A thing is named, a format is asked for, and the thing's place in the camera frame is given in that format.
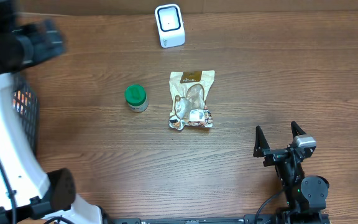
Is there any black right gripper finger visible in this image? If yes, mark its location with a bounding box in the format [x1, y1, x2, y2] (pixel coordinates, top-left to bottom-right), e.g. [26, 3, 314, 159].
[291, 121, 306, 138]
[253, 126, 270, 157]

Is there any orange Kleenex tissue pack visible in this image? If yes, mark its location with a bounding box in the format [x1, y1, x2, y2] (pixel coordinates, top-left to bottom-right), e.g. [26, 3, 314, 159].
[12, 90, 33, 116]

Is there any beige snack bag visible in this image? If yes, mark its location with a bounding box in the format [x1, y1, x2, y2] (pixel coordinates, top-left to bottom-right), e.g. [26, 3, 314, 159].
[168, 70, 215, 131]

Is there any green lidded jar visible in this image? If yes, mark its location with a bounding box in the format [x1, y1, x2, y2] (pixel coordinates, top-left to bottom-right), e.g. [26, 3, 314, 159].
[124, 85, 149, 113]

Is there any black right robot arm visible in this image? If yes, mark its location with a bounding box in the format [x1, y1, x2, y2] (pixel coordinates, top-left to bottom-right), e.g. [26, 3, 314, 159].
[244, 121, 330, 224]

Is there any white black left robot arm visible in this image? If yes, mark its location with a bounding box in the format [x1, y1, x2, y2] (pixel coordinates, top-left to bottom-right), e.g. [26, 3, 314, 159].
[0, 1, 111, 223]

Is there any white barcode scanner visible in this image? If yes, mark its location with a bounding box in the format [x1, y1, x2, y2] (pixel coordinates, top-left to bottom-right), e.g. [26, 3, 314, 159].
[155, 4, 186, 49]

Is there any grey plastic mesh basket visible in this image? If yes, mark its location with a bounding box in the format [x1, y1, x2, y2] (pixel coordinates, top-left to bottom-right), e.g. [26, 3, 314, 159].
[12, 73, 39, 155]

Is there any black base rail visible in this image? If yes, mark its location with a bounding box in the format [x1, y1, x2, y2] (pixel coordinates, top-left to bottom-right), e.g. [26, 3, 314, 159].
[112, 214, 331, 224]

